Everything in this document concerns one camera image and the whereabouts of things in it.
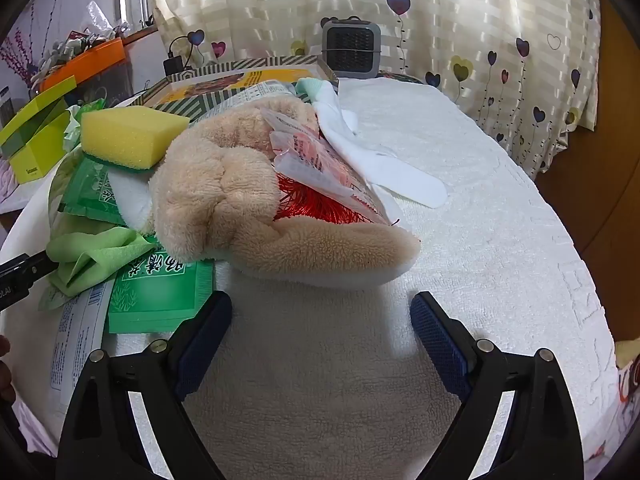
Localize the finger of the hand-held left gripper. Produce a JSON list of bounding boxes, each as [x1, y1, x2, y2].
[[0, 253, 57, 312]]

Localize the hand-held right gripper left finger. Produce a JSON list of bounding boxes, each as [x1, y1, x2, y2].
[[57, 290, 234, 480]]

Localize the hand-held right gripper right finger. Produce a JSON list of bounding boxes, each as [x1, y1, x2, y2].
[[410, 290, 584, 480]]

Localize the dark green packet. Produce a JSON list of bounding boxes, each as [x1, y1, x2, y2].
[[107, 254, 216, 334], [60, 157, 132, 227]]

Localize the green cloth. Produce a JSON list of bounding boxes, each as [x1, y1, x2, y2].
[[46, 226, 162, 298]]

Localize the pale green printed packet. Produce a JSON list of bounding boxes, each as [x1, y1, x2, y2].
[[39, 280, 122, 403]]

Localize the light green tissue pack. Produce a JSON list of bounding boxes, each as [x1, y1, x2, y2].
[[47, 160, 118, 261]]

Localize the white mint fleece sock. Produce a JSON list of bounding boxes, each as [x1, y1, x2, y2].
[[107, 170, 157, 232], [299, 77, 448, 209]]

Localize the beige plush toy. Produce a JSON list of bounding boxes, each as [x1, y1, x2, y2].
[[152, 150, 422, 289]]

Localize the yellow sponge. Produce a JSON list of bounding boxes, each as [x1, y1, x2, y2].
[[80, 107, 191, 174]]

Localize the red tassel ornament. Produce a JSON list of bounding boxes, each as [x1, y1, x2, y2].
[[272, 172, 402, 227]]

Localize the clear packet with red print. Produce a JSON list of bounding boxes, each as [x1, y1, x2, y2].
[[269, 107, 397, 222]]

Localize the beige plush slipper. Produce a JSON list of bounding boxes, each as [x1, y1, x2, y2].
[[187, 96, 321, 171]]

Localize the striped cardboard box tray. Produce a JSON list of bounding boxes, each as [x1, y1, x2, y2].
[[137, 55, 341, 128]]

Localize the person's left hand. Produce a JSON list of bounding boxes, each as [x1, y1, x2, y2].
[[0, 335, 16, 404]]

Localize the lime green cardboard box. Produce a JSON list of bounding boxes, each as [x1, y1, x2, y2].
[[0, 75, 77, 184]]

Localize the crumpled green wipes pack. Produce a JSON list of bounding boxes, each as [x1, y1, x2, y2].
[[62, 101, 104, 154]]

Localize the orange plastic bin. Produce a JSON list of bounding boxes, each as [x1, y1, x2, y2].
[[37, 37, 126, 94]]

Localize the grey white bundle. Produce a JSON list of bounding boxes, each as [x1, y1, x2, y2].
[[37, 35, 109, 81]]

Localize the purple flower branches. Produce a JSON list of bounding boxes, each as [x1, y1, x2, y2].
[[0, 0, 72, 87]]

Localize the plaid cloth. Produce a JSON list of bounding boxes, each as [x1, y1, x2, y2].
[[377, 71, 427, 86]]

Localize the brown wooden window sill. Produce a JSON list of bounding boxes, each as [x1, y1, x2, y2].
[[122, 25, 162, 44]]

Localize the clear plastic bag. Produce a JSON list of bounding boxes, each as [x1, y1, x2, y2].
[[82, 0, 132, 37]]

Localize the brown wooden board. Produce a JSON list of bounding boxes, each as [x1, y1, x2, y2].
[[535, 0, 640, 347]]

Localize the small grey heater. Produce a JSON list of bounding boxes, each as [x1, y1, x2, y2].
[[321, 18, 382, 80]]

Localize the black charger cable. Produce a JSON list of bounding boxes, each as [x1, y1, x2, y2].
[[167, 35, 207, 70]]

